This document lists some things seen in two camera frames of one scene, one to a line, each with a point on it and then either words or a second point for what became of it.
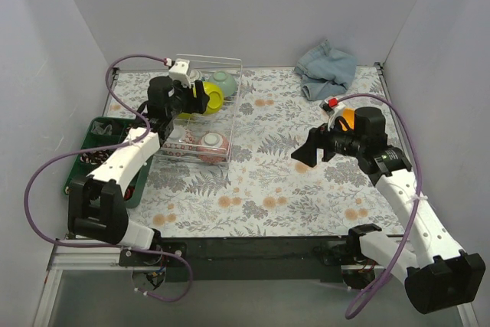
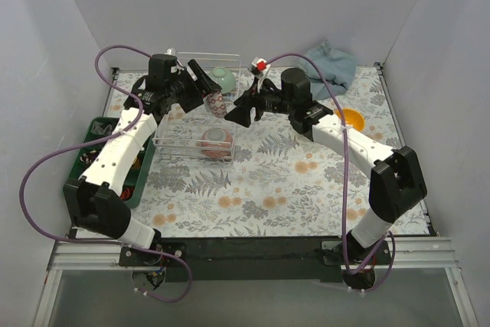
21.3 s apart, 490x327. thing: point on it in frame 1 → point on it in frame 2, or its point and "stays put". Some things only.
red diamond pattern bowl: (188, 146) → (213, 103)
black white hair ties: (96, 158) stays put
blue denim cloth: (325, 72) stays put
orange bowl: (348, 113) stays put
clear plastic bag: (98, 129) stays put
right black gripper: (323, 145) → (253, 101)
